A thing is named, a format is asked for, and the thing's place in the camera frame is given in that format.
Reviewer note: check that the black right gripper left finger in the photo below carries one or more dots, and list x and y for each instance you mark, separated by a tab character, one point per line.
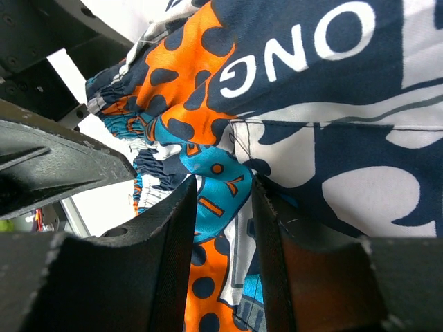
134	278

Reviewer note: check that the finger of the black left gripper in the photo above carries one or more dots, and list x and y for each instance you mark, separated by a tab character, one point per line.
43	162

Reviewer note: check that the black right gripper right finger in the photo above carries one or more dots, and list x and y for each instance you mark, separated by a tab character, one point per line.
317	279

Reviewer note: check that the colourful patterned shorts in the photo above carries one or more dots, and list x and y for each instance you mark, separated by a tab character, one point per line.
337	103

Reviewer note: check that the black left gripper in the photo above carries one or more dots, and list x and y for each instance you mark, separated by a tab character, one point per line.
31	31

